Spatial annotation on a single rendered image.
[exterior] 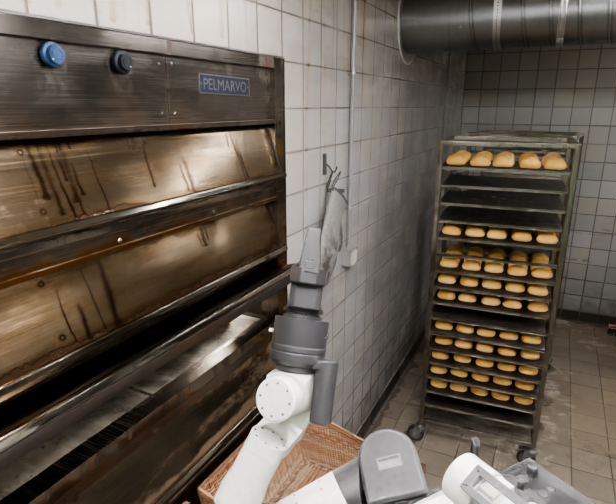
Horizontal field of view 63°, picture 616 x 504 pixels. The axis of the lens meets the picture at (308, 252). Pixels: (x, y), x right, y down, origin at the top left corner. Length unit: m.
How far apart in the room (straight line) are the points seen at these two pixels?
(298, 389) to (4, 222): 0.59
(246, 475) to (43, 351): 0.49
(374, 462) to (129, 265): 0.73
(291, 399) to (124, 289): 0.61
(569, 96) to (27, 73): 4.46
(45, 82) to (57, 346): 0.51
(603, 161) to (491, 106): 1.06
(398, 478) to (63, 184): 0.82
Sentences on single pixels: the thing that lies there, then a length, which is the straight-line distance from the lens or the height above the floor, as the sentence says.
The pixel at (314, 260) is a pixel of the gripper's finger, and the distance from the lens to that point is 0.76.
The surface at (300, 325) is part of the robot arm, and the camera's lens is 0.77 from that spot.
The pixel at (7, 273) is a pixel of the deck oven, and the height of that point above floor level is 1.66.
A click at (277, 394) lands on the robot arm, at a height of 1.54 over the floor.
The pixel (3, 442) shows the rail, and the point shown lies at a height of 1.44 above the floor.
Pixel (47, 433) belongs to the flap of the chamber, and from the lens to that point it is 1.01.
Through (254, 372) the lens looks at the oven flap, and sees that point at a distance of 1.85.
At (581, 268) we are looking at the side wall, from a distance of 5.22.
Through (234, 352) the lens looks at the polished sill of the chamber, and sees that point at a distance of 1.68.
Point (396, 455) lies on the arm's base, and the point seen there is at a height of 1.41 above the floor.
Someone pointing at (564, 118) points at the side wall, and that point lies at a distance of 5.01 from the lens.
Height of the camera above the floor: 1.95
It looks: 16 degrees down
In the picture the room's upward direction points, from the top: straight up
